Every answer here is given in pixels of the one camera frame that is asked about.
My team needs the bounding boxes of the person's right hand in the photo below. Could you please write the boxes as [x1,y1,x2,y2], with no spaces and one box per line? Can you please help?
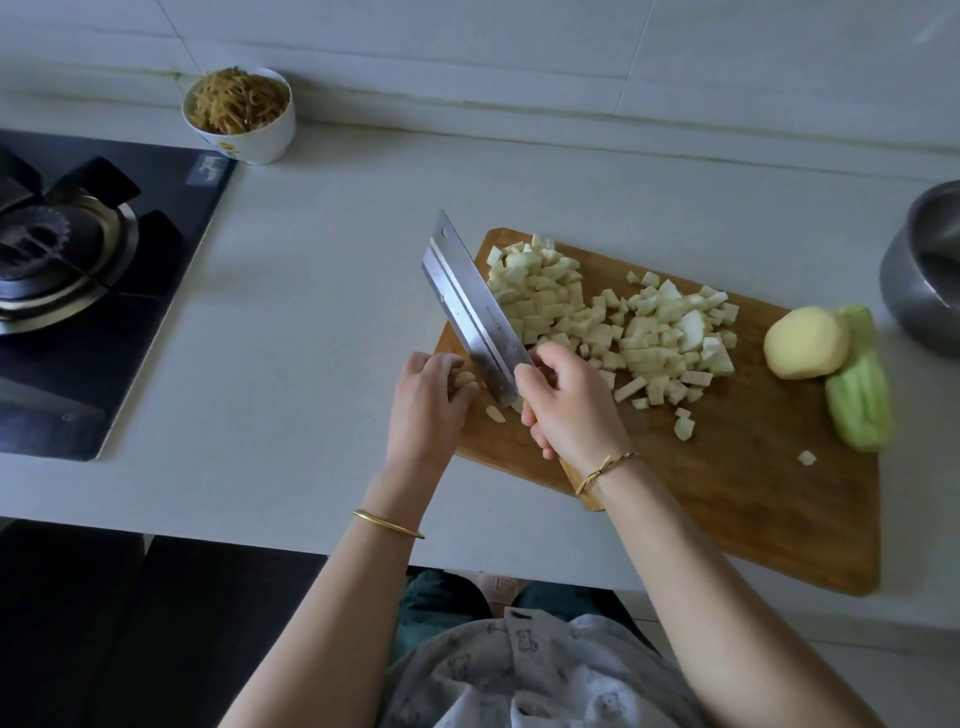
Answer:
[513,340,636,485]

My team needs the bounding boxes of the person's left hand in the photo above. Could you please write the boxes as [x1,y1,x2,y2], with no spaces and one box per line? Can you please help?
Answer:
[382,351,483,494]

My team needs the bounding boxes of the pile of garlic cloves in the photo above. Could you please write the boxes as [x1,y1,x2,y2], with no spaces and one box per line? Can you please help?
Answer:
[450,367,519,426]

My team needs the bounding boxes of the pile of white diced vegetable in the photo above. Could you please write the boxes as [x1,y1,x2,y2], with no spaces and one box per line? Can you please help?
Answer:
[585,268,821,470]

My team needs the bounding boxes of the cleaver with wooden handle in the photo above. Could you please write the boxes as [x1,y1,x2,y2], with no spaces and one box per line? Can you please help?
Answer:
[420,208,605,515]

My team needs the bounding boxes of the peeled yellow potato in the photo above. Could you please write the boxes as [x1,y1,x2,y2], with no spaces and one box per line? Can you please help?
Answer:
[762,304,852,383]

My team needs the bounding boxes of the peeled green cucumber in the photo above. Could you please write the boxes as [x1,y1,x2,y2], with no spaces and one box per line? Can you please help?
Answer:
[822,304,897,455]

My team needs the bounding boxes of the person's left forearm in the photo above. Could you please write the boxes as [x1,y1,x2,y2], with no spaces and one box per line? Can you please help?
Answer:
[217,483,429,728]

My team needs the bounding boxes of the person's right forearm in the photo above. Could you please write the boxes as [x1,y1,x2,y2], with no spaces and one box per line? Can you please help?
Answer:
[577,457,887,728]

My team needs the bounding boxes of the person's right foot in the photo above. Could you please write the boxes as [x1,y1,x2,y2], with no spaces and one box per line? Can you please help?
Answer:
[477,573,530,609]

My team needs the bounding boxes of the gold bangle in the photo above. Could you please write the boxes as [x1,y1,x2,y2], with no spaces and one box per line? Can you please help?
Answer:
[352,507,428,542]

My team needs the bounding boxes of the dark green trousers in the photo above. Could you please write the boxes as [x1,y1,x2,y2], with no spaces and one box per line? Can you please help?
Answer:
[387,567,647,662]

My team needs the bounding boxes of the wooden cutting board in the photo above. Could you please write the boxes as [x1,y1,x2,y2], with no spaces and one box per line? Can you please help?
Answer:
[433,225,885,599]

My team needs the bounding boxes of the white patterned garment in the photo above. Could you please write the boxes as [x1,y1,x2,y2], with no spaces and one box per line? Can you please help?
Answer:
[375,604,707,728]

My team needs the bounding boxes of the black gas stove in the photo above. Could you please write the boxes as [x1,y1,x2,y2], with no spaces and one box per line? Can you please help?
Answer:
[0,127,240,464]

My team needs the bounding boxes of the white bowl of noodles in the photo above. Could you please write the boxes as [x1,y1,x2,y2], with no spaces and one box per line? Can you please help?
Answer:
[180,64,299,167]

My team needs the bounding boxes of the deep stainless steel bowl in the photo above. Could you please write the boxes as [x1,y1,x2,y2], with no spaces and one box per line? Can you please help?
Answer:
[879,180,960,360]

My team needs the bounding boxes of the braided cord bracelet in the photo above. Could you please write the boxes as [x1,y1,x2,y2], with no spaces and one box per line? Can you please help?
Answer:
[573,448,641,500]

